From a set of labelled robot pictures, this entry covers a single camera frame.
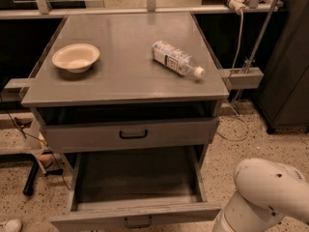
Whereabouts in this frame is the grey drawer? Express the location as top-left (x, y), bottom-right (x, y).
top-left (51, 146), bottom-right (221, 232)
top-left (41, 118), bottom-right (218, 153)

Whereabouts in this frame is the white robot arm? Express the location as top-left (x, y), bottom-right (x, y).
top-left (212, 158), bottom-right (309, 232)

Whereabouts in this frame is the grey drawer cabinet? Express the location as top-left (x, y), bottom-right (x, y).
top-left (20, 12), bottom-right (230, 166)

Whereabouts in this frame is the clear plastic water bottle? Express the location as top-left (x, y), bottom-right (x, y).
top-left (152, 41), bottom-right (205, 78)

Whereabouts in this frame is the white paper bowl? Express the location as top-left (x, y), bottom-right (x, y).
top-left (52, 43), bottom-right (100, 73)

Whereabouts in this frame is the dark cabinet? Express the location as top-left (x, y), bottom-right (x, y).
top-left (254, 0), bottom-right (309, 134)

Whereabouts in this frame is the black clamp tool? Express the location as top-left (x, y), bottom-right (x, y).
top-left (22, 151), bottom-right (64, 196)

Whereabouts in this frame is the white shoe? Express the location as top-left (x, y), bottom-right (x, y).
top-left (0, 218), bottom-right (22, 232)

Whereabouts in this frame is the grey side bracket block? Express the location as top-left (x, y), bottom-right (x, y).
top-left (219, 68), bottom-right (264, 90)

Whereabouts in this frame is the white cable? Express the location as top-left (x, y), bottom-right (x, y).
top-left (215, 9), bottom-right (251, 143)

